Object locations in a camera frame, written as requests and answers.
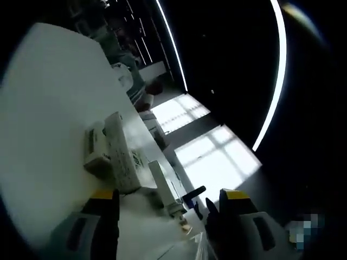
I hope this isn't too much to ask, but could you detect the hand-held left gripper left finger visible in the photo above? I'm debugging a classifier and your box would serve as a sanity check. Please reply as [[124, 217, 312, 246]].
[[50, 188, 120, 260]]

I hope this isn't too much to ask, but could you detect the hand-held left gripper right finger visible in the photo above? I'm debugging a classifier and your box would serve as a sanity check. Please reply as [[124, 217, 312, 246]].
[[204, 188, 288, 260]]

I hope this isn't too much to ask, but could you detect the white medicine box yellow stripe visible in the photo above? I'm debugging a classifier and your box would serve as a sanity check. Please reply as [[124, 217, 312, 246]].
[[147, 159, 188, 219]]

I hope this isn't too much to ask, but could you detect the green and white medicine box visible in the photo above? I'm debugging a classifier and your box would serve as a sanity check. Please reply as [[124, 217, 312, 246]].
[[102, 110, 154, 196]]

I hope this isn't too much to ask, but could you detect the small yellow object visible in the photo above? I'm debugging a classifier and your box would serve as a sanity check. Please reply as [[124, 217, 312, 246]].
[[173, 210, 192, 233]]

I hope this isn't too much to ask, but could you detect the black thermos bottle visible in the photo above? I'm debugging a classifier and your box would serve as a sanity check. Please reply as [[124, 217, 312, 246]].
[[182, 185, 207, 203]]

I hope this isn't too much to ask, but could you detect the large bright window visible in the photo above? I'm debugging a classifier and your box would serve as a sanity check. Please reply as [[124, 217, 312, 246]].
[[175, 125, 263, 193]]

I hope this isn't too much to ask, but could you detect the window with blinds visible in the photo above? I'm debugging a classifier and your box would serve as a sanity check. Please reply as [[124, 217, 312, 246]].
[[151, 94, 211, 134]]

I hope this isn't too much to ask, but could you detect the white backpack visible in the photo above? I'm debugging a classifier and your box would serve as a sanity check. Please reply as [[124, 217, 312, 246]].
[[112, 62, 137, 90]]

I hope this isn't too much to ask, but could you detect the long ceiling light strip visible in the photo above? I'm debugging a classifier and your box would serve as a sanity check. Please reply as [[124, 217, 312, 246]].
[[251, 0, 288, 152]]

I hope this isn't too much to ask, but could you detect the grey jacket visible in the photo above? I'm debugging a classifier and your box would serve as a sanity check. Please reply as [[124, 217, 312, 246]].
[[96, 24, 149, 106]]

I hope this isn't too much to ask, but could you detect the curved ceiling light strip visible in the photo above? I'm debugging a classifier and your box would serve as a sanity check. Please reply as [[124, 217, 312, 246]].
[[156, 0, 190, 93]]

